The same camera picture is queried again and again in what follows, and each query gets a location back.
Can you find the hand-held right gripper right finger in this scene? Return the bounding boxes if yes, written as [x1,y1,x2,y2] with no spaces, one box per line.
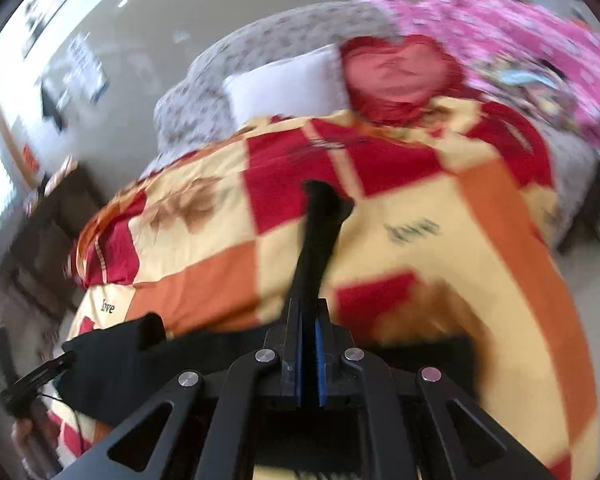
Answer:
[314,299,555,480]

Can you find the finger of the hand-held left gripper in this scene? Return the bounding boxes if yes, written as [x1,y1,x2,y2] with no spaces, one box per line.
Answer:
[0,351,77,415]

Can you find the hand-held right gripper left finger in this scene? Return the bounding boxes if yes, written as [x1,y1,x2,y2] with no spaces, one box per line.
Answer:
[55,299,302,480]

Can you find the black pants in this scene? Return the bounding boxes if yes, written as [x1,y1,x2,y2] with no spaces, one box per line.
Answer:
[55,180,486,433]

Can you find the person's left forearm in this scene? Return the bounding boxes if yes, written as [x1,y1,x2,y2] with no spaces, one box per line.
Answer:
[11,417,63,480]

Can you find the dark wooden nightstand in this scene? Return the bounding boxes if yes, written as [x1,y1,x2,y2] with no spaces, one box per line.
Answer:
[2,162,108,318]

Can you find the red yellow checked quilt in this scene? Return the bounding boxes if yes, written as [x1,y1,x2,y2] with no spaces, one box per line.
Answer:
[62,97,600,480]

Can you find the white pillow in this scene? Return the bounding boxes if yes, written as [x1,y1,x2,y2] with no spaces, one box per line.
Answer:
[222,45,352,128]

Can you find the red heart pillow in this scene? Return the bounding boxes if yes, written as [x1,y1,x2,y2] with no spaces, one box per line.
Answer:
[339,35,465,123]

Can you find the pink printed blanket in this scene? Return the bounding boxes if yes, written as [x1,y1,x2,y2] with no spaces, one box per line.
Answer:
[365,0,600,156]

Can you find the thin black cable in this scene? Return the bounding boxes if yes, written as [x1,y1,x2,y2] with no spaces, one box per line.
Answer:
[39,392,88,456]

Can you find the wall calendar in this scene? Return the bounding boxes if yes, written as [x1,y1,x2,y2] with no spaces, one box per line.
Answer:
[67,32,107,106]

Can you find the wall poster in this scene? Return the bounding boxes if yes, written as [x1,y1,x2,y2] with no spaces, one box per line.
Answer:
[22,0,76,58]

